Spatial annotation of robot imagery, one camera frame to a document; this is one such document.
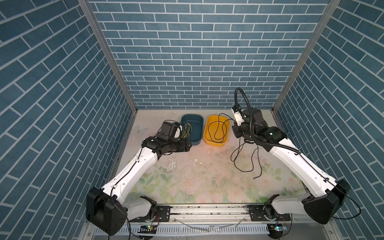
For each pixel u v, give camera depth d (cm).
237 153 90
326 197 38
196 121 109
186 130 106
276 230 71
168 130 59
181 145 69
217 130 93
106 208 38
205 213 75
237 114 65
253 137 52
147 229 72
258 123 53
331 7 71
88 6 70
